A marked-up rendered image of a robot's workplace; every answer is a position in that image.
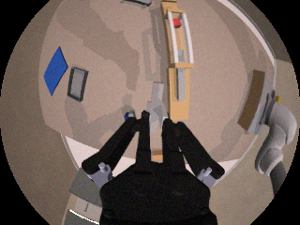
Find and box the grey square stick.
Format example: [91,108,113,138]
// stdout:
[150,82,164,133]
[176,67,186,101]

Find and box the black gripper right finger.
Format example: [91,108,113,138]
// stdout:
[159,102,225,196]

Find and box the blue flat rectangular slab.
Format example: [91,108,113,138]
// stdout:
[43,47,68,96]

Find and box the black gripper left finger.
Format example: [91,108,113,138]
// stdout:
[82,101,153,197]

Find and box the grey bar with two short pins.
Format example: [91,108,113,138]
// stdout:
[121,0,153,8]

